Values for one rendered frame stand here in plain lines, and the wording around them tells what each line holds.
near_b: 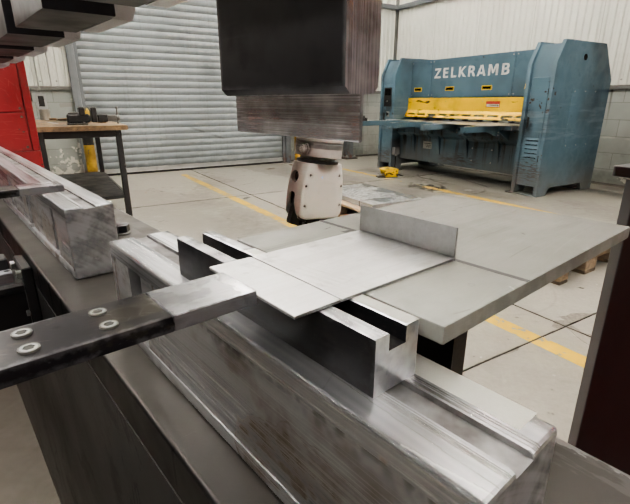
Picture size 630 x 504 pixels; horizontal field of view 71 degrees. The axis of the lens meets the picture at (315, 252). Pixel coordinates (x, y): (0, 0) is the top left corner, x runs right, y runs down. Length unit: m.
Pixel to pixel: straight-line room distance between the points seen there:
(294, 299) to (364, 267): 0.06
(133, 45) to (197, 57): 0.96
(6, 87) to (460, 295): 2.24
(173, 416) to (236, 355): 0.11
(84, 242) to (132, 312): 0.43
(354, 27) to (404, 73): 7.59
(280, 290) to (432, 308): 0.08
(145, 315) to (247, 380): 0.09
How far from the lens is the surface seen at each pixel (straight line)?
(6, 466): 1.85
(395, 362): 0.22
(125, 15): 0.54
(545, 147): 5.97
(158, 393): 0.40
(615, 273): 0.90
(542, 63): 6.07
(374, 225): 0.34
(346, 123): 0.21
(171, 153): 7.86
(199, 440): 0.34
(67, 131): 4.34
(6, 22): 0.71
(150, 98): 7.76
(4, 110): 2.36
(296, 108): 0.23
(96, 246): 0.66
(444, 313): 0.23
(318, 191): 0.79
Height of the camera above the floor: 1.10
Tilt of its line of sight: 19 degrees down
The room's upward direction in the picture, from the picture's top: straight up
